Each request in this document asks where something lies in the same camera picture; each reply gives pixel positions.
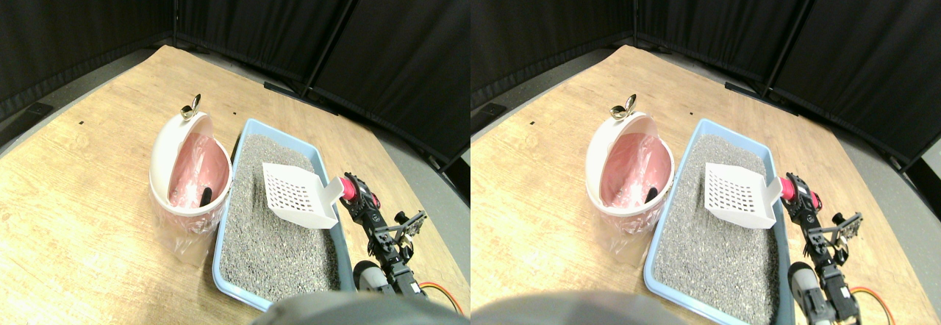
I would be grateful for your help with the black lump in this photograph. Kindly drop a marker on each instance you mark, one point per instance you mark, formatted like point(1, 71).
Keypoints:
point(651, 194)
point(205, 196)

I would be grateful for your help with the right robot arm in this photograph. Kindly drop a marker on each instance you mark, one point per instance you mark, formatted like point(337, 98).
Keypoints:
point(827, 288)
point(393, 270)

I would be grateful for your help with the blue litter tray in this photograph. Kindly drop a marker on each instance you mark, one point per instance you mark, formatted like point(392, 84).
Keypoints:
point(272, 259)
point(706, 266)

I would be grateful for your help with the black curtain stand foot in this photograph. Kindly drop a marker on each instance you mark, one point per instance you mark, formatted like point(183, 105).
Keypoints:
point(294, 93)
point(37, 112)
point(489, 112)
point(753, 93)

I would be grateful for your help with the black curtain stand pole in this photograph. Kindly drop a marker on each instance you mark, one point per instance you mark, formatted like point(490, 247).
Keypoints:
point(177, 9)
point(794, 32)
point(336, 32)
point(636, 9)

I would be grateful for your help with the white bin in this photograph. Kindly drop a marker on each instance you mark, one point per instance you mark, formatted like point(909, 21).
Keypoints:
point(165, 163)
point(603, 163)

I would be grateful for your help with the black bracket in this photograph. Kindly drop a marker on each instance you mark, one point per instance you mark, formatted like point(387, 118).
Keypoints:
point(404, 226)
point(838, 229)

